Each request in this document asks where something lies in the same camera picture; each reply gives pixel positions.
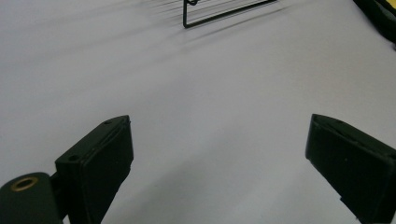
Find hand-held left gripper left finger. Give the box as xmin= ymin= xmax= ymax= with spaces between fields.
xmin=54 ymin=115 xmax=134 ymax=224

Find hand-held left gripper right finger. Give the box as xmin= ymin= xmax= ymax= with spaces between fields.
xmin=304 ymin=113 xmax=396 ymax=224

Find black and yellow object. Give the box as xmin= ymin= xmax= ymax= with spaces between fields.
xmin=352 ymin=0 xmax=396 ymax=50

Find black wire rack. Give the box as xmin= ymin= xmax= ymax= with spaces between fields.
xmin=182 ymin=0 xmax=278 ymax=30

